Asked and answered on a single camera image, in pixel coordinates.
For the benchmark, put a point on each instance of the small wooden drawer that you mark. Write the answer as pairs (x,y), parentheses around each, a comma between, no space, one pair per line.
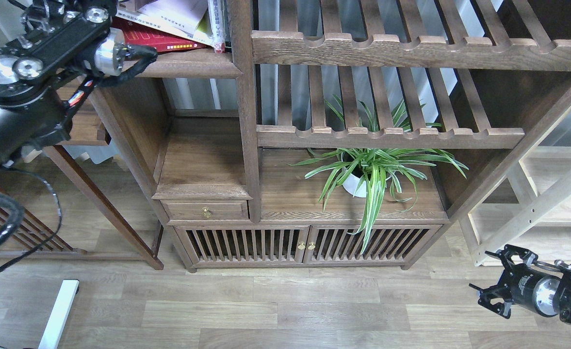
(179,210)

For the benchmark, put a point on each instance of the white metal bar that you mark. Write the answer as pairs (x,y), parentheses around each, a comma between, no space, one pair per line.
(59,315)

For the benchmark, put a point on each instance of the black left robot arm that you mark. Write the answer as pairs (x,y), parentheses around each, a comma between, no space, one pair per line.
(69,48)

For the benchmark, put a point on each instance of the white plant pot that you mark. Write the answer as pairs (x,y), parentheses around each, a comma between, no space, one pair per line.
(351,184)

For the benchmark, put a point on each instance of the light wooden shelf unit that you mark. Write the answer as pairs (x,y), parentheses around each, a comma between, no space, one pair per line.
(531,206)

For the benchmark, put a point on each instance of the green spider plant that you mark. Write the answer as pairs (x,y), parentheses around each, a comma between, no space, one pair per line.
(376,162)

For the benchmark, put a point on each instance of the dark wooden bookshelf cabinet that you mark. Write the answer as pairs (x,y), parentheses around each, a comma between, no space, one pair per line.
(482,79)

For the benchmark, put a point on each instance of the left slatted cabinet door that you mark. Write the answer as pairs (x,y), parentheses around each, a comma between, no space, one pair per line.
(244,247)

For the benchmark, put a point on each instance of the dark wooden side table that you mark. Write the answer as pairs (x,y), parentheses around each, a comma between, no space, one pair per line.
(88,130)

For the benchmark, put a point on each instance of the purple book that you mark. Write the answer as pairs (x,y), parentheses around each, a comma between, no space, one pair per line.
(137,5)

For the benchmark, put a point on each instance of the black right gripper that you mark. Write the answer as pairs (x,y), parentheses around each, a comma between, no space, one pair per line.
(532,291)

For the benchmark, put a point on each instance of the slatted cabinet door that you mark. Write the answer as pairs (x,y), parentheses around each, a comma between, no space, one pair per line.
(244,247)
(389,245)

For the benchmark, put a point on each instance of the right slatted cabinet door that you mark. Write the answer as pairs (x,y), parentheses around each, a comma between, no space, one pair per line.
(389,245)

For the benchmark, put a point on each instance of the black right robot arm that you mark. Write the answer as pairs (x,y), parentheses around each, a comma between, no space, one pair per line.
(522,260)

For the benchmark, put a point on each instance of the white and red book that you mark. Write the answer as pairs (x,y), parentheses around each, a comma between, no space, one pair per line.
(216,11)

